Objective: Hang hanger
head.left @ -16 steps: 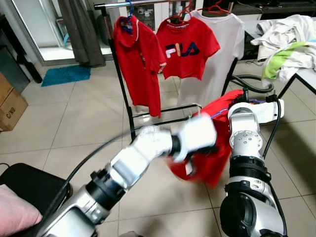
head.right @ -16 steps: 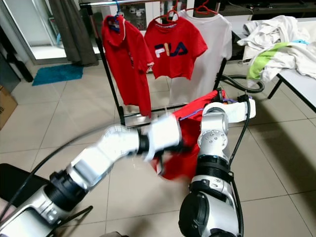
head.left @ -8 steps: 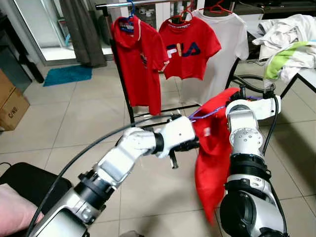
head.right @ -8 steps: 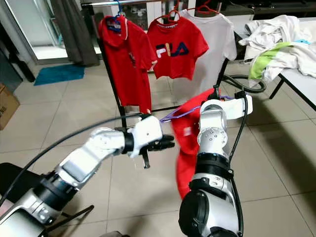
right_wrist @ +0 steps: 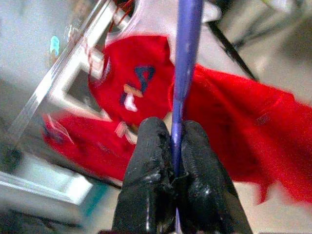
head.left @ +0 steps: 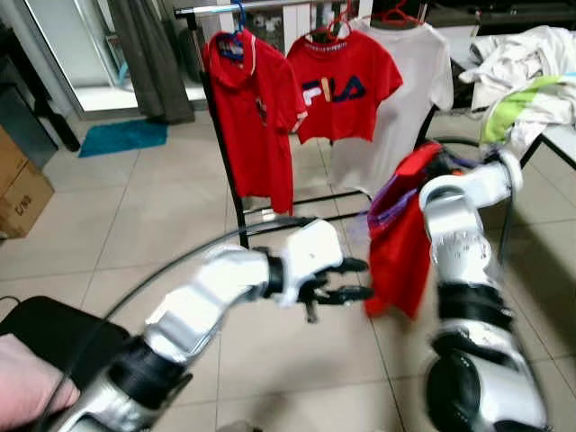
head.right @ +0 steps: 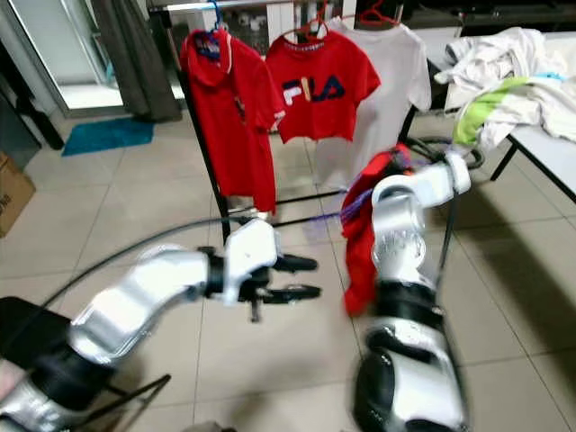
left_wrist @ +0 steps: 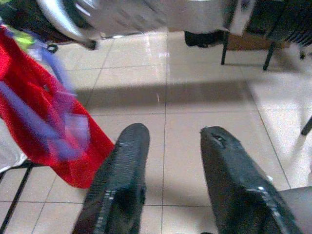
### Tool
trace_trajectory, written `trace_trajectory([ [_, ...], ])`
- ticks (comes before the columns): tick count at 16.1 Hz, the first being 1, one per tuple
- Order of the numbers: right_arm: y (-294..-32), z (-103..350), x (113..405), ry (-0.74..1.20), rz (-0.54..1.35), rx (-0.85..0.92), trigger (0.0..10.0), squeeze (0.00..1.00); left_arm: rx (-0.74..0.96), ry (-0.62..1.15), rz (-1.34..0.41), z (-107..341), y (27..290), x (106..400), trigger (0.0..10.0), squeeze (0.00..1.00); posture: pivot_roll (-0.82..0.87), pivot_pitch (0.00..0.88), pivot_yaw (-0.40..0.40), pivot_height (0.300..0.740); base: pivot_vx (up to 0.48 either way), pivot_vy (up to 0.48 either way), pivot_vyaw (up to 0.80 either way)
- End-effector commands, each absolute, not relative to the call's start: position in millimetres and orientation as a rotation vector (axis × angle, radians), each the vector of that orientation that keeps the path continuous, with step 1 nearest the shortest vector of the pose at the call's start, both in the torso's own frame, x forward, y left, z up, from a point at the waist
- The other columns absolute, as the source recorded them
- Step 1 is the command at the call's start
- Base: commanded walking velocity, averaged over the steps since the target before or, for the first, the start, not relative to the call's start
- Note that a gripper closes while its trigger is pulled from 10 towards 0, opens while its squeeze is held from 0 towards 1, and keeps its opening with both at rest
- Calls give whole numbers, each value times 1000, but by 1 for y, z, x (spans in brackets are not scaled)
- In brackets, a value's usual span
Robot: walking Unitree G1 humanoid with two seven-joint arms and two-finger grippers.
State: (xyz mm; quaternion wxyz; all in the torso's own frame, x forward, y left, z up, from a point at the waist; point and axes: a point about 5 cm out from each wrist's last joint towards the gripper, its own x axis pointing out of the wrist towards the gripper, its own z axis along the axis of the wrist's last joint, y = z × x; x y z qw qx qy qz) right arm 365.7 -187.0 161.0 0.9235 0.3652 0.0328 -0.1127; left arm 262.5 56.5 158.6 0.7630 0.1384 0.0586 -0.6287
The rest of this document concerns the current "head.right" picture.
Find plain red shirt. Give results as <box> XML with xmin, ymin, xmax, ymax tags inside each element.
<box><xmin>340</xmin><ymin>144</ymin><xmax>401</xmax><ymax>316</ymax></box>

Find blue plastic clothes hanger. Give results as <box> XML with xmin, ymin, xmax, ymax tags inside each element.
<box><xmin>337</xmin><ymin>180</ymin><xmax>379</xmax><ymax>221</ymax></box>

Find red plastic clothes hanger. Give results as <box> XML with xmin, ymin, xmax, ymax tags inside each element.
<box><xmin>279</xmin><ymin>0</ymin><xmax>334</xmax><ymax>41</ymax></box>
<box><xmin>346</xmin><ymin>0</ymin><xmax>401</xmax><ymax>26</ymax></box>

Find thin blue clothes hanger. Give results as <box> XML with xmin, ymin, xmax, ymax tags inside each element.
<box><xmin>196</xmin><ymin>0</ymin><xmax>235</xmax><ymax>62</ymax></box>

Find white T-shirt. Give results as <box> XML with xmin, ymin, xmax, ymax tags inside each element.
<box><xmin>310</xmin><ymin>18</ymin><xmax>433</xmax><ymax>190</ymax></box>

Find red FILA T-shirt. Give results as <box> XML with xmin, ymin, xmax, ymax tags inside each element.
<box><xmin>265</xmin><ymin>30</ymin><xmax>382</xmax><ymax>145</ymax></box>

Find lime green white garment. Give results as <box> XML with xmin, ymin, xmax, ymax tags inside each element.
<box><xmin>453</xmin><ymin>75</ymin><xmax>559</xmax><ymax>145</ymax></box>

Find white crumpled garment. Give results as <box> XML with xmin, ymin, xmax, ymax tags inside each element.
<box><xmin>434</xmin><ymin>25</ymin><xmax>576</xmax><ymax>145</ymax></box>

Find red polo shirt white trim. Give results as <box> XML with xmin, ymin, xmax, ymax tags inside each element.
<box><xmin>180</xmin><ymin>27</ymin><xmax>287</xmax><ymax>215</ymax></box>

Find large white table black legs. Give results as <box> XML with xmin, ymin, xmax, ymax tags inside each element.
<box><xmin>418</xmin><ymin>22</ymin><xmax>576</xmax><ymax>203</ymax></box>

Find printed brown cardboard box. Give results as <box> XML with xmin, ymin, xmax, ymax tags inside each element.
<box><xmin>0</xmin><ymin>153</ymin><xmax>37</xmax><ymax>237</ymax></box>

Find blue floor mat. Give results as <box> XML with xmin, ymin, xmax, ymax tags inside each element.
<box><xmin>61</xmin><ymin>117</ymin><xmax>156</xmax><ymax>157</ymax></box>

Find black seat chair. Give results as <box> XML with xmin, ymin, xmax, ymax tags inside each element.
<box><xmin>0</xmin><ymin>295</ymin><xmax>172</xmax><ymax>428</ymax></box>

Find pink cushion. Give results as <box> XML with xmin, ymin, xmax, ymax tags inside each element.
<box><xmin>0</xmin><ymin>358</ymin><xmax>26</xmax><ymax>401</ymax></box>

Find grey curtain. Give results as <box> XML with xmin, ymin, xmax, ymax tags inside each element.
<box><xmin>90</xmin><ymin>0</ymin><xmax>183</xmax><ymax>122</ymax></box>

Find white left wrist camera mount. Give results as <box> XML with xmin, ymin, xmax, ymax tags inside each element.
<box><xmin>220</xmin><ymin>219</ymin><xmax>280</xmax><ymax>307</ymax></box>

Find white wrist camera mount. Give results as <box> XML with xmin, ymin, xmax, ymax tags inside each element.
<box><xmin>373</xmin><ymin>148</ymin><xmax>473</xmax><ymax>212</ymax></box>
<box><xmin>220</xmin><ymin>219</ymin><xmax>280</xmax><ymax>307</ymax></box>

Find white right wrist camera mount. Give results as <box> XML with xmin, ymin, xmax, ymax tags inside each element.
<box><xmin>373</xmin><ymin>148</ymin><xmax>473</xmax><ymax>212</ymax></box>

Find metal clothes rack black frame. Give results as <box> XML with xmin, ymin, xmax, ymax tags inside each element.
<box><xmin>147</xmin><ymin>0</ymin><xmax>415</xmax><ymax>248</ymax></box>

